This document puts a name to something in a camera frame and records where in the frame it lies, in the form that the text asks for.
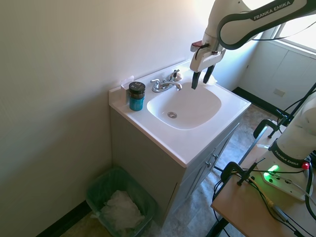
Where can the crumpled clear plastic bag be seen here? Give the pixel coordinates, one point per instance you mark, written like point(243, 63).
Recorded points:
point(121, 209)

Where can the white wall outlet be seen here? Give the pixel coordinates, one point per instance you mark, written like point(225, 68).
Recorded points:
point(279, 92)

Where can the silver cabinet knob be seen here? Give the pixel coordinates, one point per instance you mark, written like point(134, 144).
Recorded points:
point(215, 156)
point(208, 164)

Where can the green trash bin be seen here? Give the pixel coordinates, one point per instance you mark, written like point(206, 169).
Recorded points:
point(103, 182)

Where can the beige crumpled paper wad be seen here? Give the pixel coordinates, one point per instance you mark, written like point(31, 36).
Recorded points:
point(178, 76)

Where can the window with white frame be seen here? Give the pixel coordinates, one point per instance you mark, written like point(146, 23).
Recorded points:
point(298, 32)

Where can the red emergency stop button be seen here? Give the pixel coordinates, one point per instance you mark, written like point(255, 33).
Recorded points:
point(306, 166)

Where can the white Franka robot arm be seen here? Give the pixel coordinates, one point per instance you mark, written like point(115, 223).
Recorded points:
point(214, 14)

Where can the black C-clamp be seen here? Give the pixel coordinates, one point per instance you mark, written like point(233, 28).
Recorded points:
point(263, 124)
point(230, 168)

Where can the teal jar with black lid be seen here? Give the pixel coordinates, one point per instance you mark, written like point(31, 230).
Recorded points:
point(136, 100)

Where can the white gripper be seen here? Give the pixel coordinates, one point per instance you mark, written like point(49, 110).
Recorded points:
point(203, 59)

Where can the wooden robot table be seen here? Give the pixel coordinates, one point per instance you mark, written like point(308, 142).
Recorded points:
point(242, 209)

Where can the grey vanity cabinet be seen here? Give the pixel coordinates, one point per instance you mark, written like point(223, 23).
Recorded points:
point(148, 158)

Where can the red black wrist camera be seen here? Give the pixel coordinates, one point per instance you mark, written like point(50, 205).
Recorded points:
point(196, 45)

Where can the white sink vanity top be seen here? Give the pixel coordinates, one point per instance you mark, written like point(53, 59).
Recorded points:
point(197, 133)

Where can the chrome sink drain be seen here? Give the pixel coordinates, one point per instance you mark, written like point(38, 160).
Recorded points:
point(172, 114)

